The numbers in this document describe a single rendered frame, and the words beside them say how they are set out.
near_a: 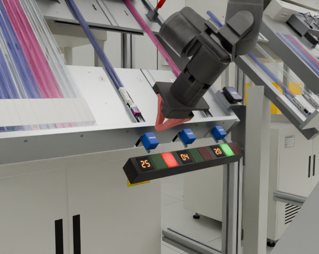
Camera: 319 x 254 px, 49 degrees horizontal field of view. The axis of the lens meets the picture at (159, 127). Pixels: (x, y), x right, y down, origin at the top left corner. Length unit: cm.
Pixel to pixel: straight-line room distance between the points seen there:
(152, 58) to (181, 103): 269
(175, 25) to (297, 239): 37
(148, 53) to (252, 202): 225
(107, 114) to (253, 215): 73
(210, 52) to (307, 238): 31
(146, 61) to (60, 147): 265
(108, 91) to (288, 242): 47
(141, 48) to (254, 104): 213
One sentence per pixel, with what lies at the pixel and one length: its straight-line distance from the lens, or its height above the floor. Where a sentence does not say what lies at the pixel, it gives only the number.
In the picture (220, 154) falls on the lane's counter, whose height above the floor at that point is 65.
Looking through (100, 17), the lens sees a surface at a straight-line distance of 103.
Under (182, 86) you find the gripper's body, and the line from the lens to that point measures 60.
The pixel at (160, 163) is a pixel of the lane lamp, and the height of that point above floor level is 65.
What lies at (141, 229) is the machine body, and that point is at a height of 34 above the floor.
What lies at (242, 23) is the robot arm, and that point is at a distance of 58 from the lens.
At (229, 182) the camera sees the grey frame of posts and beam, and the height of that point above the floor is 54.
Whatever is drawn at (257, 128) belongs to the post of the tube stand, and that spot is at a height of 68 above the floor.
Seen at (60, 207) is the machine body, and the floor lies 48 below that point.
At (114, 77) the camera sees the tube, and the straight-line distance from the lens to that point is 80.
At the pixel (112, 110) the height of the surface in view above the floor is 76.
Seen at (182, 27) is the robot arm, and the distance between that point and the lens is 60.
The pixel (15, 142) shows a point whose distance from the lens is 59.
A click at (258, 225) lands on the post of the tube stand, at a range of 128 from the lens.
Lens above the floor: 80
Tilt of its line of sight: 6 degrees down
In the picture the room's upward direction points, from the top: straight up
